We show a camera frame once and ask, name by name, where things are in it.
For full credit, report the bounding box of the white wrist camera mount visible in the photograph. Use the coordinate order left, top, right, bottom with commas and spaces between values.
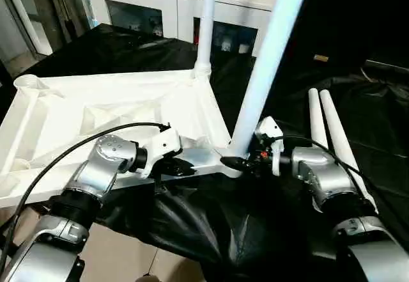
255, 116, 285, 176
142, 128, 183, 179

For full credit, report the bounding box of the black mat cover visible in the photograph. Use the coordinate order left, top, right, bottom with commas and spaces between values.
0, 22, 409, 282

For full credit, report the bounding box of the white plastic table leg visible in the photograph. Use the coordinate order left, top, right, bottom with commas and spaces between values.
231, 0, 313, 163
307, 88, 330, 150
193, 0, 218, 81
319, 90, 380, 215

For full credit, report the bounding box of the white plastic table top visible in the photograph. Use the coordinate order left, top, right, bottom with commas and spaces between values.
0, 69, 247, 211

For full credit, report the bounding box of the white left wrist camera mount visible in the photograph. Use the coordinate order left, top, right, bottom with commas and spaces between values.
142, 128, 183, 179

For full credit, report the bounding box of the grey metal rack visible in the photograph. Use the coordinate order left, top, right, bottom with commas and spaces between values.
0, 0, 93, 72

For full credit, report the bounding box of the long black pole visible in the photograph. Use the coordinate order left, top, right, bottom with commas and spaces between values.
364, 59, 409, 72

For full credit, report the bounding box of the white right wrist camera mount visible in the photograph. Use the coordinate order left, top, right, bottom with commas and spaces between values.
255, 116, 285, 176

